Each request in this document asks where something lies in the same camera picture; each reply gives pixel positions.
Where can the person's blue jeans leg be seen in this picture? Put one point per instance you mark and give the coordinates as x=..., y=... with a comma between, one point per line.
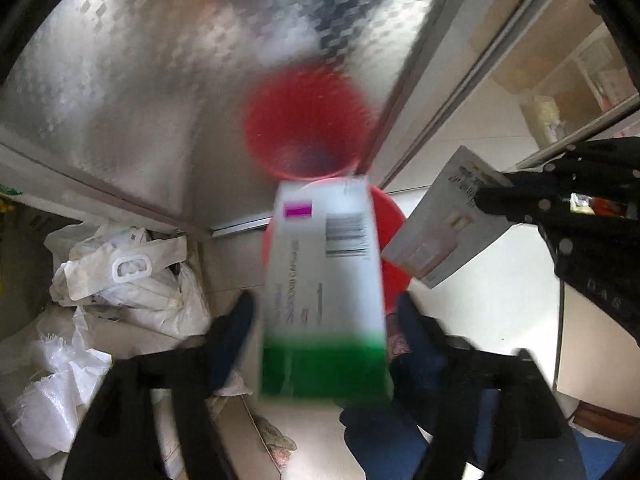
x=385, y=445

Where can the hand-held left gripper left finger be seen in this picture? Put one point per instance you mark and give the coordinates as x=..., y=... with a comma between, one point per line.
x=232, y=332

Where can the torn white woven sack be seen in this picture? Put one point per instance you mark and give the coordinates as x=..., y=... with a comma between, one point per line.
x=60, y=385

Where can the storage shelf behind glass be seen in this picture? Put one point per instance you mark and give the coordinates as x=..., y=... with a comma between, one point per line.
x=565, y=95

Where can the aluminium sliding door frame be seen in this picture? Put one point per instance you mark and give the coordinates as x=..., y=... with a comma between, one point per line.
x=450, y=85

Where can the embossed metal door panel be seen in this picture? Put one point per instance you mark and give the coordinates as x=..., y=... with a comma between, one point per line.
x=150, y=85

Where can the white green cardboard box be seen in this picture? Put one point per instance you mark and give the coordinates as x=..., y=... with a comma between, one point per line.
x=325, y=285

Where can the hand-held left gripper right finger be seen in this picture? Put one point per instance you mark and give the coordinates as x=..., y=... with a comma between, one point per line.
x=415, y=340

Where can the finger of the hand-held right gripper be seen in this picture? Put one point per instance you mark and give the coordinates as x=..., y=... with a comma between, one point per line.
x=600, y=160
x=525, y=204

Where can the white printed cardboard box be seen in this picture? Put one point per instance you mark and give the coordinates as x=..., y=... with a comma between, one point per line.
x=440, y=240

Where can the large white woven sack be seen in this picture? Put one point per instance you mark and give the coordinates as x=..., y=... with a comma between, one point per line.
x=175, y=310

